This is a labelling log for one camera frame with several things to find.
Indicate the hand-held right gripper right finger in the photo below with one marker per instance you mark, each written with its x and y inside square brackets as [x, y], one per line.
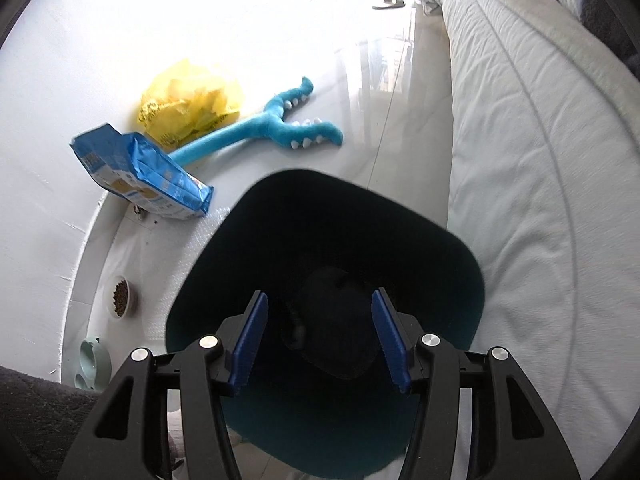
[387, 340]

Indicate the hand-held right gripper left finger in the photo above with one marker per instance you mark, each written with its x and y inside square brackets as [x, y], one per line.
[252, 340]

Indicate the dark teal trash bin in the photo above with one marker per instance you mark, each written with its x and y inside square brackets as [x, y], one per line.
[300, 220]

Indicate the dark crumpled object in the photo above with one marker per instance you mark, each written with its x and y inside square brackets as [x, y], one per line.
[335, 320]

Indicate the white pet food bowl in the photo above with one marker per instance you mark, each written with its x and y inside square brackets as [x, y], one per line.
[120, 297]

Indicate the pale green pet feeder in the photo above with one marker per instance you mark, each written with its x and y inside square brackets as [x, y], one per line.
[95, 360]

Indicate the blue pet food bag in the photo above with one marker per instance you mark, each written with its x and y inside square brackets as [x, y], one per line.
[150, 175]

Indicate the blue plush toy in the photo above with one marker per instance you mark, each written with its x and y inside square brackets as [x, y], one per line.
[260, 125]

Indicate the dark fleece clothing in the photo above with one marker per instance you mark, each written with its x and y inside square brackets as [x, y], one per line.
[40, 410]

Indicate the bed with light sheet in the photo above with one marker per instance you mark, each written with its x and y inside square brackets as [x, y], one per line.
[525, 160]

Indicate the yellow plastic bag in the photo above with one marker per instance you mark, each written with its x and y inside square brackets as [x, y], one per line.
[185, 105]

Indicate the grey slipper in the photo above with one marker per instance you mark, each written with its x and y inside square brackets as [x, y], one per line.
[389, 2]

